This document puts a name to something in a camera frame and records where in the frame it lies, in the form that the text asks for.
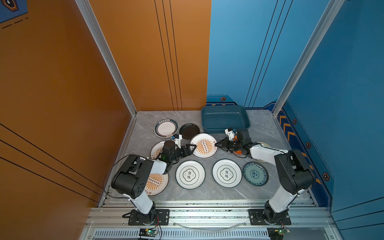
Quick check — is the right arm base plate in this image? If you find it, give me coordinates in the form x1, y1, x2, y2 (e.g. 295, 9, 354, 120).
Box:
248, 209, 292, 226

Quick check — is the aluminium corner post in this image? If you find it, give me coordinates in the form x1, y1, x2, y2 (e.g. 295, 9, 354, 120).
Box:
272, 0, 345, 117
75, 0, 138, 117

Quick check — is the aluminium rail frame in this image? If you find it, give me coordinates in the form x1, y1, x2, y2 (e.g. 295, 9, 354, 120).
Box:
80, 199, 342, 240

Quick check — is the small black plate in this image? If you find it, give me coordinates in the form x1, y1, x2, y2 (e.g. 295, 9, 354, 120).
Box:
180, 123, 200, 140

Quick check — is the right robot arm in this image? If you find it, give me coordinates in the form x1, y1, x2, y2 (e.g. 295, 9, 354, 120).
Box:
215, 128, 316, 225

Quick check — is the white plate dark rim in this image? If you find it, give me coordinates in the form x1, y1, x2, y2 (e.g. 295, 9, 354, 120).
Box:
154, 119, 179, 138

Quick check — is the orange sunburst plate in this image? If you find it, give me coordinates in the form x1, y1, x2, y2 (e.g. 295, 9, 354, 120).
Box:
145, 174, 169, 197
190, 134, 218, 159
150, 141, 165, 160

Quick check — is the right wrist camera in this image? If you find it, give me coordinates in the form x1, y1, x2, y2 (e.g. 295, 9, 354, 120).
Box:
225, 128, 237, 141

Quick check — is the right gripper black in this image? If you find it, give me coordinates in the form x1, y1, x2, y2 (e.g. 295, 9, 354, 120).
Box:
214, 137, 243, 154

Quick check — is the white plate black emblem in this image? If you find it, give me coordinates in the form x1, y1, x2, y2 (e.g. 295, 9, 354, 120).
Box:
176, 161, 206, 190
212, 159, 243, 188

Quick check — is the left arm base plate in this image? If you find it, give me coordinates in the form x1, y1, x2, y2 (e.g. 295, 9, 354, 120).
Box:
128, 209, 170, 226

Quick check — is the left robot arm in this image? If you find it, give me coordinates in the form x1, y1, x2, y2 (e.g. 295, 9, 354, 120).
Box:
111, 141, 197, 225

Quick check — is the cream plate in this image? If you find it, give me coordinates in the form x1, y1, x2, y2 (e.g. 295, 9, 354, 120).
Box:
257, 142, 271, 148

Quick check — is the teal plastic bin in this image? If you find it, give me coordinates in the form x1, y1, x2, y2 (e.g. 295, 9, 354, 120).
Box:
201, 106, 251, 134

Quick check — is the left aluminium corner post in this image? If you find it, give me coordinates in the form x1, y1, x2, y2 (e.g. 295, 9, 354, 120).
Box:
75, 0, 138, 117

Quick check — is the orange sunburst plate front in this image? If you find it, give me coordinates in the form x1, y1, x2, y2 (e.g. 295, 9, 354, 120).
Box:
145, 174, 169, 197

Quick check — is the right aluminium corner post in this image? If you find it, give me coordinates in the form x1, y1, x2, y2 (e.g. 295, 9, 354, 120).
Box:
272, 0, 345, 117

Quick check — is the right circuit board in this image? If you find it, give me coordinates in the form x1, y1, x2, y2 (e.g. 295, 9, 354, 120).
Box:
267, 228, 291, 240

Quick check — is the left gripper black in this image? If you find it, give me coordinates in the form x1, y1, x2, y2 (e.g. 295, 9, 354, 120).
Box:
169, 144, 196, 164

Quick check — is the white plate black emblem left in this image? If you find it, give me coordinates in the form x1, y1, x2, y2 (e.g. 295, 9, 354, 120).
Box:
176, 161, 206, 190

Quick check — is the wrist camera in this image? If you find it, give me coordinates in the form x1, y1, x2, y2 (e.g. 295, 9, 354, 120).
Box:
171, 134, 183, 148
225, 128, 237, 141

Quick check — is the orange plastic plate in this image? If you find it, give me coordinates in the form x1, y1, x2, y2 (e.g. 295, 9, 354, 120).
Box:
233, 151, 244, 157

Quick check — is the white plate black emblem right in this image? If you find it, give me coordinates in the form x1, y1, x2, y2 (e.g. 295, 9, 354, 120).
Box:
212, 159, 243, 188

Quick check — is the teal patterned plate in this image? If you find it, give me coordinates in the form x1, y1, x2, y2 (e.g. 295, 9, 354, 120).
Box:
243, 162, 269, 187

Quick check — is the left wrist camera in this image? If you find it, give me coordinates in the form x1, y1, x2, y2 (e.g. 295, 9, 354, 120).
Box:
171, 134, 183, 148

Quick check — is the left green circuit board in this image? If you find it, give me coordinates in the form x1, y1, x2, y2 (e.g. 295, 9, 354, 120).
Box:
138, 228, 160, 240

